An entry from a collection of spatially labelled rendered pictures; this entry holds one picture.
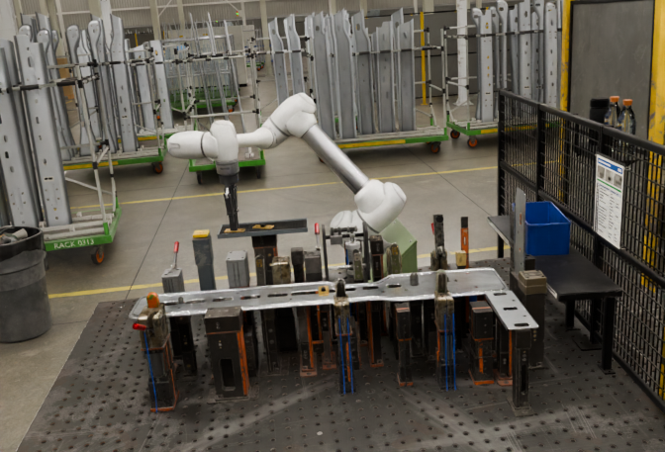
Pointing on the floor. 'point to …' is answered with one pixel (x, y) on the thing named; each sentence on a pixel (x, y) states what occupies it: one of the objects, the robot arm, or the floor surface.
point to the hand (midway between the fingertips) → (234, 221)
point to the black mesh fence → (589, 219)
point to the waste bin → (23, 284)
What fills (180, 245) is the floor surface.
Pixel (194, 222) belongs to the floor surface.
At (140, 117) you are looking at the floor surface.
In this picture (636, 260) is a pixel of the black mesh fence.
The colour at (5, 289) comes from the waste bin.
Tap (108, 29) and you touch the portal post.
